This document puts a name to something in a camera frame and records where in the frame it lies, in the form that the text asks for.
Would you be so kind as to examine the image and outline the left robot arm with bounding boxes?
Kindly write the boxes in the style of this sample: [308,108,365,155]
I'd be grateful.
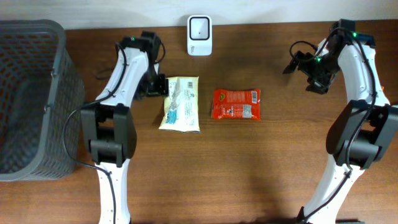
[79,30,169,223]

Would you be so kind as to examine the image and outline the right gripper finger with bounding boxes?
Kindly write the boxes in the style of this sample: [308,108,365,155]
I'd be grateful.
[282,60,299,74]
[305,82,328,95]

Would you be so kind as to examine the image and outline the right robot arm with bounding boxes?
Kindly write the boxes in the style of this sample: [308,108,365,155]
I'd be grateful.
[283,19,397,223]

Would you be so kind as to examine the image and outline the red snack bag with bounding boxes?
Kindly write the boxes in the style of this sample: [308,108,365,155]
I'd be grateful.
[211,89,261,120]

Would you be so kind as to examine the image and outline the yellow wet wipes pack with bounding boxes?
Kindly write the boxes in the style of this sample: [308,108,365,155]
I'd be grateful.
[159,77,200,133]

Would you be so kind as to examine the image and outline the grey plastic mesh basket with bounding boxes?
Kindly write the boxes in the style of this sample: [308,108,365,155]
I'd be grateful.
[1,20,85,182]

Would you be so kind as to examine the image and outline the white barcode scanner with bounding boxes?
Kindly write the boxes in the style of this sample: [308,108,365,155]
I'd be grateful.
[187,15,213,56]

